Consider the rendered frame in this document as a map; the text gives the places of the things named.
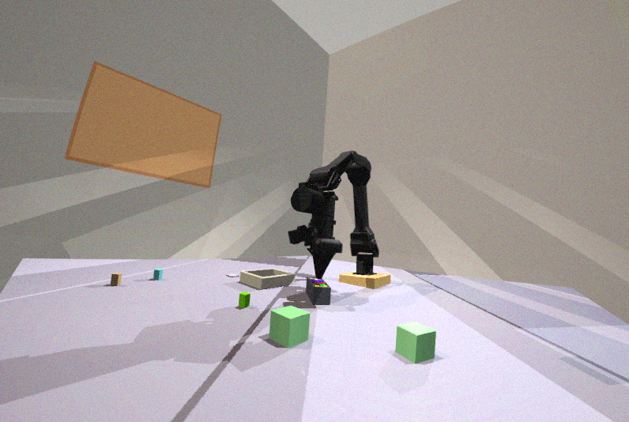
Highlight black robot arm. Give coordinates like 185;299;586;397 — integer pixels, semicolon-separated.
288;150;379;276

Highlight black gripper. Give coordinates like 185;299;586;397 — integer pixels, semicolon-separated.
304;215;343;279

